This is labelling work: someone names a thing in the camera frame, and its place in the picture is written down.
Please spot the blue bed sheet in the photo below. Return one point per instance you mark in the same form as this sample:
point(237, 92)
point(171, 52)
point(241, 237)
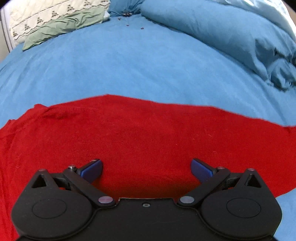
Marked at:
point(137, 58)

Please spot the light blue blanket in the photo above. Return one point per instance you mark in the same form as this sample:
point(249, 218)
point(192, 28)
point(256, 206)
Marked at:
point(274, 11)

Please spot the cream quilted headboard cover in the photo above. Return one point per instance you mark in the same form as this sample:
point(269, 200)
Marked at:
point(20, 18)

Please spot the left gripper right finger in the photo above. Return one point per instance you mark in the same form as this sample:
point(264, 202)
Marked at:
point(232, 206)

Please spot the blue rolled duvet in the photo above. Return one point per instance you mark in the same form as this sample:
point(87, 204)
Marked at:
point(256, 42)

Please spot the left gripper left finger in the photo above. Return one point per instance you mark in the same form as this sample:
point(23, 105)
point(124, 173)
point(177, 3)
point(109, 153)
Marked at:
point(55, 206)

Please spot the green pillow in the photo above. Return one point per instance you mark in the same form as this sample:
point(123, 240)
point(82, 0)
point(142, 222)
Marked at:
point(66, 24)

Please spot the dark blue pillow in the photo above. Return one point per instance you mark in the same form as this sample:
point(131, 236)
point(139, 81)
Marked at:
point(124, 7)

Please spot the red garment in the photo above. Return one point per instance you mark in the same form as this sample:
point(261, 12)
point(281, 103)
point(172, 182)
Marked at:
point(146, 149)

